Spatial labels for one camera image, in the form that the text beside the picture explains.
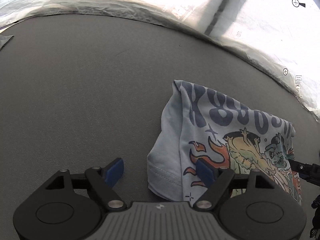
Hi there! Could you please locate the light blue graphic t-shirt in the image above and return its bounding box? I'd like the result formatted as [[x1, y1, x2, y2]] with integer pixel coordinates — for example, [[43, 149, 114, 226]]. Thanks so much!
[[147, 80, 302, 203]]

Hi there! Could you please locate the white printed window sheet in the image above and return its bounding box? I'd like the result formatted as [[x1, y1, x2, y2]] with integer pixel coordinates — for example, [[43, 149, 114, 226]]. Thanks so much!
[[1, 0, 319, 116]]

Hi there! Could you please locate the grey crumpled garment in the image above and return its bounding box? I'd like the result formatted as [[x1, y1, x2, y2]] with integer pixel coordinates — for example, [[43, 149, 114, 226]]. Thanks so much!
[[0, 35, 14, 50]]

